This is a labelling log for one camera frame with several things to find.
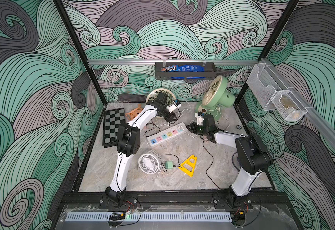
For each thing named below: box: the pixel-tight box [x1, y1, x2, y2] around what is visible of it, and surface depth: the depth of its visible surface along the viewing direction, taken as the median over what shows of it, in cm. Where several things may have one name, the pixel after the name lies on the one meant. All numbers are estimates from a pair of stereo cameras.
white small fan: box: [137, 149, 162, 175], surface depth 79 cm
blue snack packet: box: [161, 64, 205, 72], surface depth 94 cm
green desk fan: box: [196, 75, 236, 121], surface depth 92 cm
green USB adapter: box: [165, 160, 174, 169], surface depth 85 cm
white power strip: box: [146, 121, 189, 147], surface depth 100 cm
